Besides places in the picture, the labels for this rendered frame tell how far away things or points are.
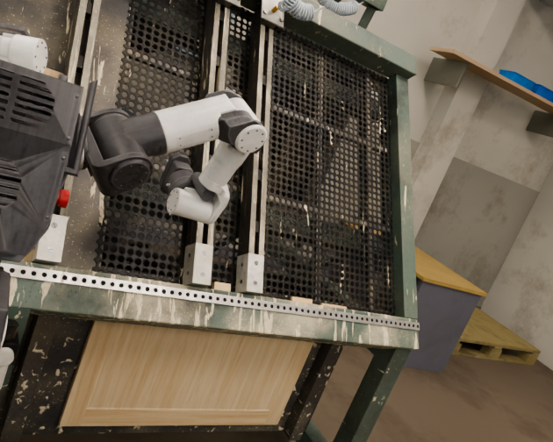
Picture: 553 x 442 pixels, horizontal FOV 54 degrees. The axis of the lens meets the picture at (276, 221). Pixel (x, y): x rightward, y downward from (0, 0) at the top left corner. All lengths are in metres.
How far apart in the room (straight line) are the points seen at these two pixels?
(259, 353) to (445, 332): 2.47
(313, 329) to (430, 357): 2.64
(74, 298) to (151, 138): 0.57
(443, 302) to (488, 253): 2.44
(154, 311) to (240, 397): 0.78
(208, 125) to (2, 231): 0.45
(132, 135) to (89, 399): 1.14
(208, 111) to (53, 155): 0.36
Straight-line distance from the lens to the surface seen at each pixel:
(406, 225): 2.34
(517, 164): 6.44
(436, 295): 4.17
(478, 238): 6.43
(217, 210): 1.35
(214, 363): 2.11
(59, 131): 0.94
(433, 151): 5.38
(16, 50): 1.13
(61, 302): 1.52
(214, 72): 1.91
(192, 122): 1.15
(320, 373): 2.35
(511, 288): 6.73
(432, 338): 4.38
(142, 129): 1.13
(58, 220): 1.53
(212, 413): 2.25
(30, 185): 0.94
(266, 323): 1.79
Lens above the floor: 1.53
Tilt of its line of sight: 12 degrees down
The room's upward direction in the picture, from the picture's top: 22 degrees clockwise
